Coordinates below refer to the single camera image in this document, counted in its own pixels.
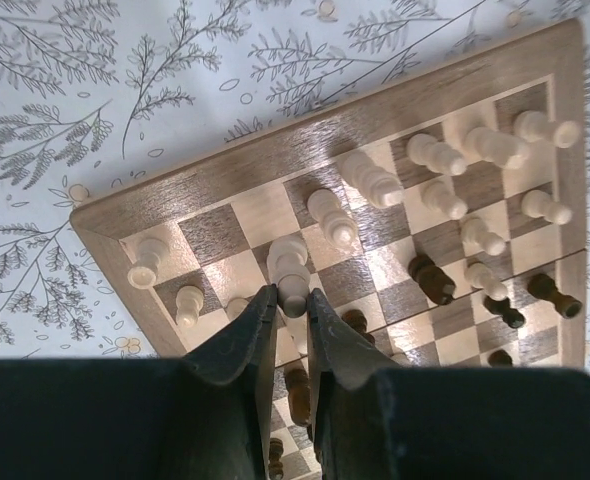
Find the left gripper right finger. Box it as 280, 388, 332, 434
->
307, 290, 590, 479

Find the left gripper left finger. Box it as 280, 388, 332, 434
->
0, 285, 277, 479

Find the light bishop chess piece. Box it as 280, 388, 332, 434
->
267, 235, 310, 318

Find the wooden chess board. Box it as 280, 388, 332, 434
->
70, 19, 587, 479

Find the light pawn chess piece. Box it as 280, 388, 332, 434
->
176, 285, 204, 328

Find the dark knight chess piece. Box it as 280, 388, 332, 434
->
408, 254, 456, 306

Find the light rook chess piece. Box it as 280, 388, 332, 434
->
127, 238, 169, 289

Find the dark pawn chess piece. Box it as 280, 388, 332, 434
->
527, 273, 583, 319

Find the floral table mat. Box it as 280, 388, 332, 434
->
0, 1, 590, 371

